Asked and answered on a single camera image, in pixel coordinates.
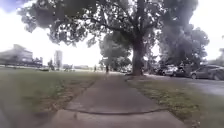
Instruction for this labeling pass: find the tall pale tower building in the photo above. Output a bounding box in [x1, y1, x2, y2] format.
[53, 49, 64, 70]

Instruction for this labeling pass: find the grass field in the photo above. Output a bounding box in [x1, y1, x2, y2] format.
[0, 67, 105, 128]

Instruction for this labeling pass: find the white car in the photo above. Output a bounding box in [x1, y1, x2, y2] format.
[162, 65, 180, 77]

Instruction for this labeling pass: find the low wide building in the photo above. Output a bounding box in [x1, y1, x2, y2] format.
[0, 43, 44, 69]

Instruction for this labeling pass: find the dark grey car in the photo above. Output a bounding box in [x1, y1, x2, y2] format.
[189, 64, 224, 81]

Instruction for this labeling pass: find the grass verge strip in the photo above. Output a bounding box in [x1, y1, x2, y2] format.
[125, 77, 224, 128]

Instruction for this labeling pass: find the grey asphalt road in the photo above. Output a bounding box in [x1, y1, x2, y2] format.
[145, 73, 224, 97]

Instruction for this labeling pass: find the large dark tree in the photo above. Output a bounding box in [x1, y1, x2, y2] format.
[18, 0, 201, 77]

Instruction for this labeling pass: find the dark leafy tree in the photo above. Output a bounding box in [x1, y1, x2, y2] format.
[156, 19, 210, 73]

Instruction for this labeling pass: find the grey concrete footpath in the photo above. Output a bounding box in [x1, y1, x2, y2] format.
[39, 72, 188, 128]

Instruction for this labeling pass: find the round green tree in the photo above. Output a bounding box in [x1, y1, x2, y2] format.
[98, 33, 133, 72]

